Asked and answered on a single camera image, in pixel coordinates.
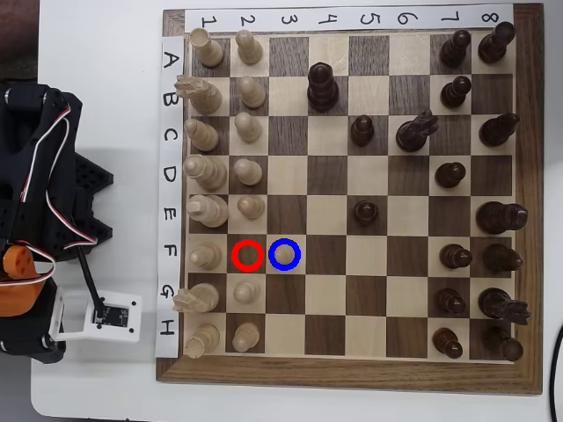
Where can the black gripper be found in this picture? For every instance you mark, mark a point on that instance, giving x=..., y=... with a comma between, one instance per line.
x=27, y=336

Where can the light wooden pawn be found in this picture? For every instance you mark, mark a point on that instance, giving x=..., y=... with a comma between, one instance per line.
x=246, y=291
x=248, y=48
x=247, y=127
x=285, y=256
x=245, y=337
x=250, y=206
x=247, y=171
x=252, y=93

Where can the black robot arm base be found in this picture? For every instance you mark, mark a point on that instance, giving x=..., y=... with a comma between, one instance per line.
x=94, y=178

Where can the black and orange robot arm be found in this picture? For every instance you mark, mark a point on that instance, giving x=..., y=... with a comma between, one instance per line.
x=53, y=176

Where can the light wooden rook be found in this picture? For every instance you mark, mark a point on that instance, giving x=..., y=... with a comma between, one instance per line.
x=202, y=338
x=209, y=50

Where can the light wooden knight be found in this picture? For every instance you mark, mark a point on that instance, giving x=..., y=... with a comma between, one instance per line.
x=204, y=94
x=200, y=296

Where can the light wooden bishop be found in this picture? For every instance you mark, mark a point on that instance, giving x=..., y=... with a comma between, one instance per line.
x=206, y=256
x=202, y=134

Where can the white paper strip with letters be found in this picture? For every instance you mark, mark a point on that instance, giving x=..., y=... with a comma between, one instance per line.
x=169, y=156

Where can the wooden chessboard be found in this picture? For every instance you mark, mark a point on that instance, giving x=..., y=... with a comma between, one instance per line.
x=325, y=373

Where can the dark brown wooden furniture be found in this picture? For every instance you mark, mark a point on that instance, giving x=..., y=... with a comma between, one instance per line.
x=17, y=35

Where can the dark wooden pawn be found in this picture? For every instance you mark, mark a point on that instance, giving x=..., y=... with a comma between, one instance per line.
x=455, y=48
x=365, y=213
x=450, y=175
x=456, y=92
x=451, y=302
x=447, y=343
x=455, y=256
x=362, y=131

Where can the dark wooden queen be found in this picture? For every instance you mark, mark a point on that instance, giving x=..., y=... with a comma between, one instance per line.
x=322, y=88

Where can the white paper strip with numbers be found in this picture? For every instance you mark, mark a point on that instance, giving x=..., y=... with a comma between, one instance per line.
x=308, y=17

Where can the dark wooden knight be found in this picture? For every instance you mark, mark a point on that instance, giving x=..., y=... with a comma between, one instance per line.
x=499, y=303
x=413, y=132

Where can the dark wooden rook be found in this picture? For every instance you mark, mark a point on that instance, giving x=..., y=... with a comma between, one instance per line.
x=501, y=345
x=496, y=44

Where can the dark wooden bishop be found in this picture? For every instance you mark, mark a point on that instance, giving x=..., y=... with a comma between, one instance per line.
x=497, y=130
x=501, y=258

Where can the dark wooden king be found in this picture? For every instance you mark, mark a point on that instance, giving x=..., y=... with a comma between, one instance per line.
x=499, y=217

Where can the black camera circuit board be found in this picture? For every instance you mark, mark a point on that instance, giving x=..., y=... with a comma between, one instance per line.
x=110, y=316

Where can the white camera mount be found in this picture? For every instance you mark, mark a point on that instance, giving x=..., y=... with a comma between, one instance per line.
x=132, y=323

